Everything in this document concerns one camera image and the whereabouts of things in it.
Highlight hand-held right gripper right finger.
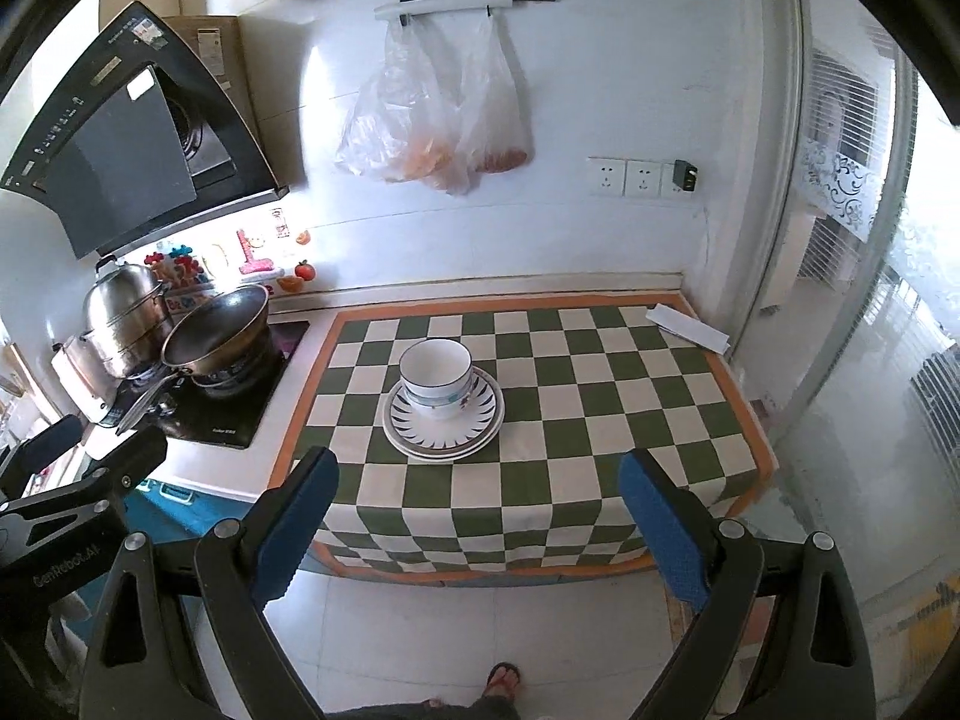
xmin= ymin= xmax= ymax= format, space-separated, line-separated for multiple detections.
xmin=619 ymin=448 xmax=878 ymax=720

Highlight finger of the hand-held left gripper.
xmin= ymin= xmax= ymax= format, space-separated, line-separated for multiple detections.
xmin=0 ymin=427 xmax=167 ymax=537
xmin=0 ymin=416 xmax=85 ymax=497

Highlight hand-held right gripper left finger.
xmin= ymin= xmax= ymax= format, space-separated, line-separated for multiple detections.
xmin=79 ymin=446 xmax=340 ymax=720

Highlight blue leaf pattern plate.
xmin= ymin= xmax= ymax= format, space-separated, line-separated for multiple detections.
xmin=386 ymin=371 xmax=500 ymax=455

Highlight red floral white plate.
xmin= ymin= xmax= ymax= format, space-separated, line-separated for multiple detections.
xmin=382 ymin=367 xmax=506 ymax=463

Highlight black rimmed white bowl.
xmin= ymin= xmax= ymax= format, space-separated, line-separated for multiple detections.
xmin=399 ymin=339 xmax=473 ymax=392

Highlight white kitchen appliance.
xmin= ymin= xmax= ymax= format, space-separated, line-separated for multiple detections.
xmin=51 ymin=330 xmax=115 ymax=422

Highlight teal cabinet front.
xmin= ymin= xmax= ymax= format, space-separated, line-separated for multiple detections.
xmin=126 ymin=474 xmax=265 ymax=542

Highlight black gas stove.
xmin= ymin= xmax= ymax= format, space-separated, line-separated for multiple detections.
xmin=105 ymin=319 xmax=312 ymax=451

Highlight green white checkered tablecloth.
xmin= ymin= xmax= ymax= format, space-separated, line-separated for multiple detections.
xmin=268 ymin=292 xmax=781 ymax=586

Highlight stainless steel steamer pot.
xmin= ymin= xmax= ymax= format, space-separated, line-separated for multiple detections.
xmin=81 ymin=259 xmax=175 ymax=380

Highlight dark metal wok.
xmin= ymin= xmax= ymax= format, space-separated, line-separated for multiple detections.
xmin=116 ymin=283 xmax=271 ymax=436

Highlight white folded paper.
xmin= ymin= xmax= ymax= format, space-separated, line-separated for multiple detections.
xmin=646 ymin=304 xmax=733 ymax=354

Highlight person's foot in sandal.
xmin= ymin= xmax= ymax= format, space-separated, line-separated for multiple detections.
xmin=480 ymin=661 xmax=523 ymax=720

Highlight glass sliding door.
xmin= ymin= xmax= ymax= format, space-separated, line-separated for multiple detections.
xmin=765 ymin=0 xmax=960 ymax=691

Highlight black range hood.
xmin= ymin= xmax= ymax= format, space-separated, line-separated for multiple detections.
xmin=0 ymin=0 xmax=290 ymax=260

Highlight large clear plastic bag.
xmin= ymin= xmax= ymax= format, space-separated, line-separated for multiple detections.
xmin=334 ymin=15 xmax=481 ymax=197

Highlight small clear plastic bag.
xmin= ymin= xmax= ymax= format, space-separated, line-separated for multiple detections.
xmin=450 ymin=15 xmax=536 ymax=175

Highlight colourful wall stickers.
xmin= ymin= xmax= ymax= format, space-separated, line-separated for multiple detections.
xmin=145 ymin=242 xmax=220 ymax=287

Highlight pink wall sticker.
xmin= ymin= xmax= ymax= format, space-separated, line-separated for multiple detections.
xmin=235 ymin=228 xmax=272 ymax=275

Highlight white wall socket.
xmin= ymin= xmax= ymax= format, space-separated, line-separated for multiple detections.
xmin=625 ymin=159 xmax=663 ymax=200
xmin=589 ymin=156 xmax=628 ymax=198

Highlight white wall hook rail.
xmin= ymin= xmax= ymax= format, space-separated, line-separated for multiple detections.
xmin=373 ymin=0 xmax=557 ymax=25

